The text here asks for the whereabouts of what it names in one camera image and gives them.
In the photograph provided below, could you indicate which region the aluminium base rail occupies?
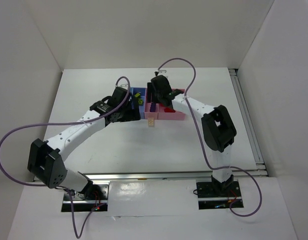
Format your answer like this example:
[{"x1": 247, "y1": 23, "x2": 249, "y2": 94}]
[{"x1": 84, "y1": 171, "x2": 212, "y2": 181}]

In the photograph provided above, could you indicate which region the large pink bin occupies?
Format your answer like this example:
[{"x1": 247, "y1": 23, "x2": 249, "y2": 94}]
[{"x1": 156, "y1": 89, "x2": 185, "y2": 121}]

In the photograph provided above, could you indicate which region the small red lego brick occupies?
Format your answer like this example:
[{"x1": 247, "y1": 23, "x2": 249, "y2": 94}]
[{"x1": 164, "y1": 107, "x2": 175, "y2": 113}]

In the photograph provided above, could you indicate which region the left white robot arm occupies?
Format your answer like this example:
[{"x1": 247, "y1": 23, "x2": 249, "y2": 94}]
[{"x1": 27, "y1": 87, "x2": 141, "y2": 199}]

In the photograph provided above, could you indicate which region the small pink bin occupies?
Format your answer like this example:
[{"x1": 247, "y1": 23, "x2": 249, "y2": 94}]
[{"x1": 144, "y1": 102, "x2": 159, "y2": 120}]

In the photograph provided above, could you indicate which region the dark blue lego brick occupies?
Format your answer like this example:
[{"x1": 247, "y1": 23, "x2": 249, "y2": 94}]
[{"x1": 149, "y1": 102, "x2": 156, "y2": 113}]

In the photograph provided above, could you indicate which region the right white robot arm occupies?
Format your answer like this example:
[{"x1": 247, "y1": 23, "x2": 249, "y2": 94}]
[{"x1": 150, "y1": 72, "x2": 237, "y2": 193}]

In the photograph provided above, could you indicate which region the periwinkle blue bin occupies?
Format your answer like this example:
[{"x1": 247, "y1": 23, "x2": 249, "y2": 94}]
[{"x1": 130, "y1": 87, "x2": 146, "y2": 119}]

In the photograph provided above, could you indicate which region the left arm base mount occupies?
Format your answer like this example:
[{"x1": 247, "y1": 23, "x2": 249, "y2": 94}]
[{"x1": 61, "y1": 182, "x2": 109, "y2": 213}]

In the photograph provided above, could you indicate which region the aluminium side rail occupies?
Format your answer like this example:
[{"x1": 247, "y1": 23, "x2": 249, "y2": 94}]
[{"x1": 228, "y1": 68, "x2": 269, "y2": 177}]

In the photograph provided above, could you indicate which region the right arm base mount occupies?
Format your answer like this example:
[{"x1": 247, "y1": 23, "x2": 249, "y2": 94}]
[{"x1": 193, "y1": 177, "x2": 244, "y2": 210}]

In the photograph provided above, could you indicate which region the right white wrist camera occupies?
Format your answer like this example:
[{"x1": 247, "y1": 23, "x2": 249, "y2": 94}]
[{"x1": 154, "y1": 70, "x2": 167, "y2": 76}]

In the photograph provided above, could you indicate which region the beige lego brick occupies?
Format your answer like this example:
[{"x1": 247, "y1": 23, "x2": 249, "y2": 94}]
[{"x1": 147, "y1": 117, "x2": 155, "y2": 127}]

